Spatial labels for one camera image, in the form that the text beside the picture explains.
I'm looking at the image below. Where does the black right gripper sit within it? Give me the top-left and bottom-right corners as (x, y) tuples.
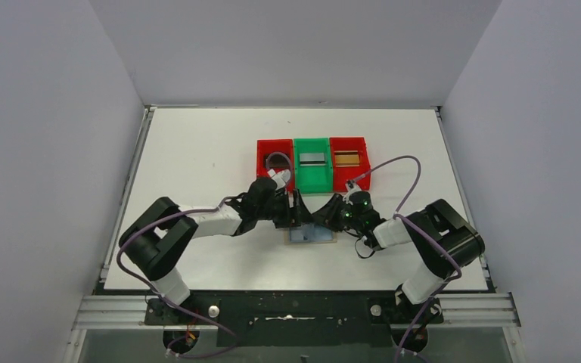
(312, 194), (365, 232)

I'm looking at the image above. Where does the beige card holder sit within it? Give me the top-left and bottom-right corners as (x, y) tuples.
(284, 224), (337, 245)

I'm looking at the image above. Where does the silver credit card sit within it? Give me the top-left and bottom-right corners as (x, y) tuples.
(299, 153), (326, 166)

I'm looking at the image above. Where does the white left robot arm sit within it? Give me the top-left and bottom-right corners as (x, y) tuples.
(117, 177), (313, 323)

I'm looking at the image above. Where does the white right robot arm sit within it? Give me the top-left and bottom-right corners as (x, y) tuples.
(312, 191), (485, 323)

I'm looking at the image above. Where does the black credit card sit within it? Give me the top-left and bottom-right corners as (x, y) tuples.
(264, 154), (292, 169)

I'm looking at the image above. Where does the gold credit card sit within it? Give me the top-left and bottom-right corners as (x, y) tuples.
(333, 150), (360, 168)

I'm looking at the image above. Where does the green middle bin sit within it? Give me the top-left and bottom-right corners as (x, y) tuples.
(293, 138), (333, 194)

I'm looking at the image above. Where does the right red bin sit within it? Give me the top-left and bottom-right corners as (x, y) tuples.
(329, 137), (371, 192)

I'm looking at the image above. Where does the red bin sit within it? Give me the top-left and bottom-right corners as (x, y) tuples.
(256, 139), (295, 192)
(329, 137), (371, 192)

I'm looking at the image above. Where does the left red bin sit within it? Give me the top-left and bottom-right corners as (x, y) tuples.
(256, 139), (295, 192)

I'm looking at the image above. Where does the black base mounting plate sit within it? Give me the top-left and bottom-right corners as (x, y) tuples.
(144, 290), (444, 352)

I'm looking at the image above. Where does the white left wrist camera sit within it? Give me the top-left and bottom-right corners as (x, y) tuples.
(267, 169), (292, 191)

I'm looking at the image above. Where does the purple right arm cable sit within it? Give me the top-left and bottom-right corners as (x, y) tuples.
(345, 155), (464, 363)

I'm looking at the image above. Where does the aluminium rail frame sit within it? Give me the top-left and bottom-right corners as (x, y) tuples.
(72, 293), (521, 330)

